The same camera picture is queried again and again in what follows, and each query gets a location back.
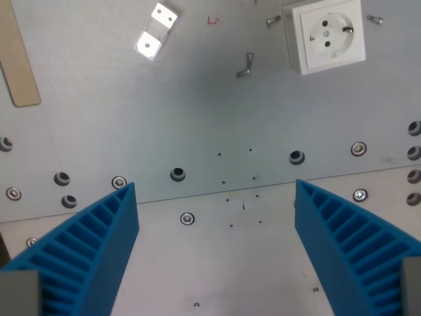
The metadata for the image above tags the white wall power socket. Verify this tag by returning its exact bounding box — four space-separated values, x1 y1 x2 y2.
282 0 367 76

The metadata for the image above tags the flat wooden strip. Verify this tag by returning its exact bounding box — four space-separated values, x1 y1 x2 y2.
0 0 42 107

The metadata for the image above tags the bent metal mounting bracket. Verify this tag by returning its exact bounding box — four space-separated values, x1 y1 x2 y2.
134 2 180 62

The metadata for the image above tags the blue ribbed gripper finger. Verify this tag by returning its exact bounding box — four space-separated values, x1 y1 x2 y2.
0 182 141 316
295 179 421 316

